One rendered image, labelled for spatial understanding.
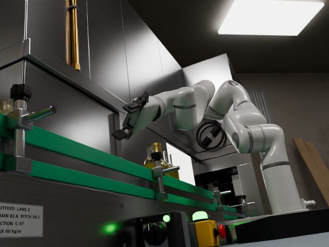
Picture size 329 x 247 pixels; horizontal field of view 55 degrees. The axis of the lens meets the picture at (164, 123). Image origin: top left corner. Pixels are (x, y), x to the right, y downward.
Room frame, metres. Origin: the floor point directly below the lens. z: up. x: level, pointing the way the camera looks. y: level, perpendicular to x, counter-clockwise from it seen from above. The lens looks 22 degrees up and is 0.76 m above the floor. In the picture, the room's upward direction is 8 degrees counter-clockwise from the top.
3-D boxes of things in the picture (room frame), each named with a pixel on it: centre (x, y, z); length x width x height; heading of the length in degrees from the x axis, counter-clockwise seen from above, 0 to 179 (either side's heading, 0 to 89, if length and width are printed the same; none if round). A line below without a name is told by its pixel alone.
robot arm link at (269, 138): (1.07, -0.34, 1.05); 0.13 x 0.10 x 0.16; 100
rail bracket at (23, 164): (0.39, 0.18, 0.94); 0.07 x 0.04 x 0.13; 69
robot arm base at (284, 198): (1.07, -0.37, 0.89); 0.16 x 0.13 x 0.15; 101
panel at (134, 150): (1.62, 0.03, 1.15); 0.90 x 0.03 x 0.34; 159
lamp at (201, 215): (0.97, -0.07, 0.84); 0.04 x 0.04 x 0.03
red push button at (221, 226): (0.96, -0.11, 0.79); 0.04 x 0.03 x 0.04; 159
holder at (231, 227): (1.48, -0.27, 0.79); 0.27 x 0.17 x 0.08; 69
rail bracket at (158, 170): (0.82, 0.01, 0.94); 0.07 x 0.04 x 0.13; 69
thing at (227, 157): (2.54, -0.51, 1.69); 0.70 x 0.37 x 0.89; 159
